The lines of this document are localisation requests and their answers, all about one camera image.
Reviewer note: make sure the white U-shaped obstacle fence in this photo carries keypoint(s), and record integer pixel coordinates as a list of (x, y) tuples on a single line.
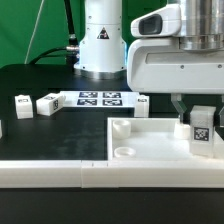
[(206, 173)]

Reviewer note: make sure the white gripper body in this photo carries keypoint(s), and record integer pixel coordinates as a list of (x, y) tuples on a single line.
[(158, 65)]

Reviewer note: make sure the white square tabletop part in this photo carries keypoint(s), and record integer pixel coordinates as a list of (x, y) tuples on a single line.
[(153, 139)]

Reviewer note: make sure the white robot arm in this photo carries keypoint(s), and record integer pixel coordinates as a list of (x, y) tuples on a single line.
[(197, 24)]

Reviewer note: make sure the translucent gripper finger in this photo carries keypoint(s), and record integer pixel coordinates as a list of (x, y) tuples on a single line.
[(179, 105)]

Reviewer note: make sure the white fiducial marker base plate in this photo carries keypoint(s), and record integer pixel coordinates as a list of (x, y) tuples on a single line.
[(99, 99)]

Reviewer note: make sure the white part at left edge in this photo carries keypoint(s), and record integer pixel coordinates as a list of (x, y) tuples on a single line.
[(1, 130)]

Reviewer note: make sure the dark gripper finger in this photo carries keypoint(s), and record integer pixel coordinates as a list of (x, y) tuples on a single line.
[(221, 113)]

